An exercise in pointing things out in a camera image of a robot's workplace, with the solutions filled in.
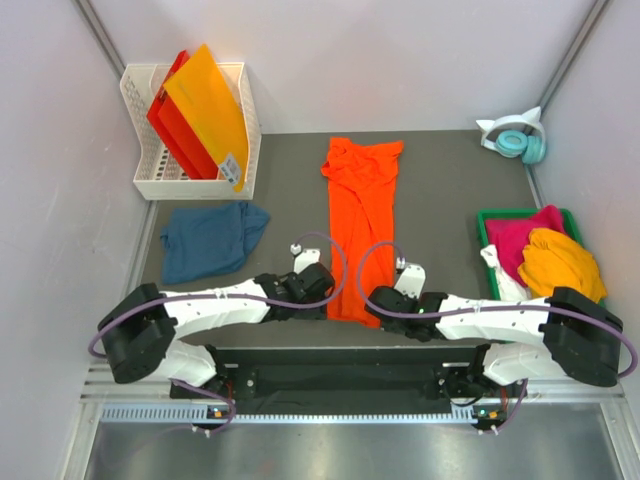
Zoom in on orange t shirt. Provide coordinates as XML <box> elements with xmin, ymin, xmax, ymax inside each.
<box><xmin>321</xmin><ymin>137</ymin><xmax>404</xmax><ymax>329</ymax></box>

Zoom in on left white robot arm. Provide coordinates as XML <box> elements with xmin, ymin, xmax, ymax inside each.
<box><xmin>98</xmin><ymin>262</ymin><xmax>335</xmax><ymax>397</ymax></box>

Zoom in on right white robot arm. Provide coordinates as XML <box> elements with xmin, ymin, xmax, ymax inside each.
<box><xmin>365</xmin><ymin>286</ymin><xmax>623</xmax><ymax>396</ymax></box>

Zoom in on white t shirt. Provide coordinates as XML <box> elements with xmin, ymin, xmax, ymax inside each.
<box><xmin>480</xmin><ymin>244</ymin><xmax>531</xmax><ymax>301</ymax></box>

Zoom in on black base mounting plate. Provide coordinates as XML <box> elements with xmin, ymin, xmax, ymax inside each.
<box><xmin>168</xmin><ymin>347</ymin><xmax>526</xmax><ymax>416</ymax></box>

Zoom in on blue t shirt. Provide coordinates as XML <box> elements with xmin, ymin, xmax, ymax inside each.
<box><xmin>160</xmin><ymin>201</ymin><xmax>271</xmax><ymax>285</ymax></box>

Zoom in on pink t shirt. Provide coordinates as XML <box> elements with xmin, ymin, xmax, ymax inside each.
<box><xmin>482</xmin><ymin>205</ymin><xmax>566</xmax><ymax>287</ymax></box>

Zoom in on green plastic tray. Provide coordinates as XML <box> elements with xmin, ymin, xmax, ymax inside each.
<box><xmin>478</xmin><ymin>205</ymin><xmax>608</xmax><ymax>303</ymax></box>

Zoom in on yellow t shirt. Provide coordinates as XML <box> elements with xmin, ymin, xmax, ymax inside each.
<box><xmin>517</xmin><ymin>228</ymin><xmax>608</xmax><ymax>303</ymax></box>

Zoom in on red plastic folder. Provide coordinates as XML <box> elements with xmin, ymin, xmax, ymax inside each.
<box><xmin>147</xmin><ymin>50</ymin><xmax>218</xmax><ymax>180</ymax></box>

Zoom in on white perforated file basket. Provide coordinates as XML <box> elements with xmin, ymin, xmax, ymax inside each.
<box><xmin>120</xmin><ymin>62</ymin><xmax>262</xmax><ymax>201</ymax></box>

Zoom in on orange plastic folder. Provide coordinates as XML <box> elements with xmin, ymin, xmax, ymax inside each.
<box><xmin>163</xmin><ymin>44</ymin><xmax>249</xmax><ymax>192</ymax></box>

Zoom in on cat ear headphones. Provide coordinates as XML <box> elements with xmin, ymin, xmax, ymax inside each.
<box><xmin>476</xmin><ymin>106</ymin><xmax>547</xmax><ymax>165</ymax></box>

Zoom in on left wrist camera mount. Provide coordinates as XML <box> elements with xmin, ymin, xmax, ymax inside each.
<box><xmin>290</xmin><ymin>243</ymin><xmax>321</xmax><ymax>274</ymax></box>

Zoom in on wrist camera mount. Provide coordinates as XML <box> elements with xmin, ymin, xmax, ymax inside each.
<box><xmin>394</xmin><ymin>257</ymin><xmax>426</xmax><ymax>299</ymax></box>
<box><xmin>290</xmin><ymin>243</ymin><xmax>321</xmax><ymax>274</ymax></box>

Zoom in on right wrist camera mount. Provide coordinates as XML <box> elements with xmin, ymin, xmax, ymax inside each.
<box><xmin>394</xmin><ymin>257</ymin><xmax>426</xmax><ymax>299</ymax></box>

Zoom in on slotted cable duct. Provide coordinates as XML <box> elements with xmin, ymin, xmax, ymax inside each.
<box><xmin>100</xmin><ymin>403</ymin><xmax>506</xmax><ymax>425</ymax></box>

